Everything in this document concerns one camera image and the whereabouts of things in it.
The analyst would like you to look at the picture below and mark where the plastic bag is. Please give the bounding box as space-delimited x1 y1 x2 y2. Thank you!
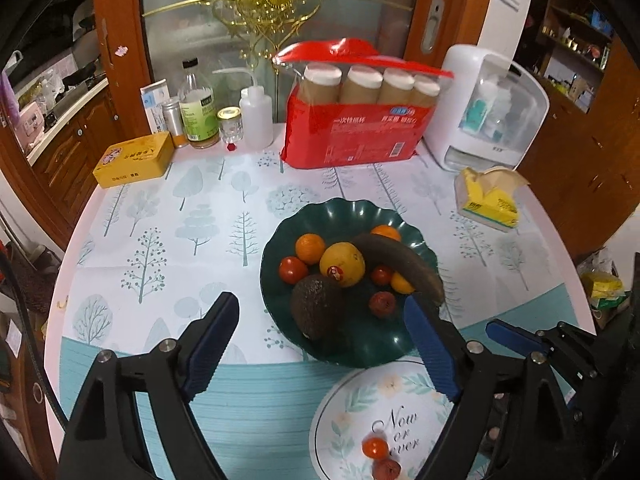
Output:
580 250 628 328

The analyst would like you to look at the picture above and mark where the teal placemat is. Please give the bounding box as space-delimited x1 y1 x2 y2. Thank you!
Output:
60 282 596 480

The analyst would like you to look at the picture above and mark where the glass bottle with green label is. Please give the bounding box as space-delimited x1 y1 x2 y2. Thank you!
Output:
179 58 221 150

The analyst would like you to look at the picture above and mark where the white storage box clear lid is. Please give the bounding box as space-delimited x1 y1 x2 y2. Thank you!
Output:
422 44 550 171

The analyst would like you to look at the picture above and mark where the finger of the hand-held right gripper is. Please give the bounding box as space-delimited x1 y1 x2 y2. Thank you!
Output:
486 318 598 378

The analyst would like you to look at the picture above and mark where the white floral plate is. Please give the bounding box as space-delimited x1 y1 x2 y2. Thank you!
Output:
309 357 493 480

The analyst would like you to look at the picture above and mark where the red pack of paper cups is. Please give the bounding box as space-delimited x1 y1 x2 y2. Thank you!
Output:
274 37 453 170

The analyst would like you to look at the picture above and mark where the overripe dark brown banana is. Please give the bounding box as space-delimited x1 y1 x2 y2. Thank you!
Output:
350 232 446 308

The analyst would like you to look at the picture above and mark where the small glass jar gold lid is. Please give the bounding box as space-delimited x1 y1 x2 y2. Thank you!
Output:
216 106 244 145

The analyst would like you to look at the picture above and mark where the wooden shelf with small items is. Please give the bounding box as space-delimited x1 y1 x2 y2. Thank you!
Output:
537 0 616 113

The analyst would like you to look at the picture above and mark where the white squeeze bottle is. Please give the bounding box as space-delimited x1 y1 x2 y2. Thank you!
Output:
212 66 274 150

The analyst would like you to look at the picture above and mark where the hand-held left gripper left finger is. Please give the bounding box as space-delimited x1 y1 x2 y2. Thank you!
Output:
59 291 240 480

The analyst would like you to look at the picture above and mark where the dark brown avocado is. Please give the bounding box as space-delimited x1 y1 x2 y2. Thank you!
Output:
290 275 352 345

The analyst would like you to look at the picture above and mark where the yellow tissue pack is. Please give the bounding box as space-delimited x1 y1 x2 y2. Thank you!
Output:
454 166 531 232

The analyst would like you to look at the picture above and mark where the yellow orange with red sticker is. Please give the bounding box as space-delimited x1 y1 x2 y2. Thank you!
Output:
320 242 366 288

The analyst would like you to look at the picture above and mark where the pink box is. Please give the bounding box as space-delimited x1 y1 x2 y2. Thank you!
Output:
17 101 46 146

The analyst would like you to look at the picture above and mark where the silver metal can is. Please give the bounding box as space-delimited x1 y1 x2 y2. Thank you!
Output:
162 97 187 148

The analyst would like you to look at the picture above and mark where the dark red date fruit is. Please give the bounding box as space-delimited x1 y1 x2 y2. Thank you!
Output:
369 291 397 318
372 459 402 480

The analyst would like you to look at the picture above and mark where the white and blue carton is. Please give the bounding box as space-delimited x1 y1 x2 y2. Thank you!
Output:
140 79 171 133

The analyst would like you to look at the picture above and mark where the yellow tin box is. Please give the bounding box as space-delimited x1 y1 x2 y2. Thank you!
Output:
92 131 175 189

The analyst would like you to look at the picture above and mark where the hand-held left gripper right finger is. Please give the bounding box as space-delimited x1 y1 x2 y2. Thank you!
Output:
404 295 583 480

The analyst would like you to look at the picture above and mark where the dark green scalloped plate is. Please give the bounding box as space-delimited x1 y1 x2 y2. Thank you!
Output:
259 198 443 368

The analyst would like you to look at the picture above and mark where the silver door handle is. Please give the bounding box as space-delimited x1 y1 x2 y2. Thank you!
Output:
420 0 446 52

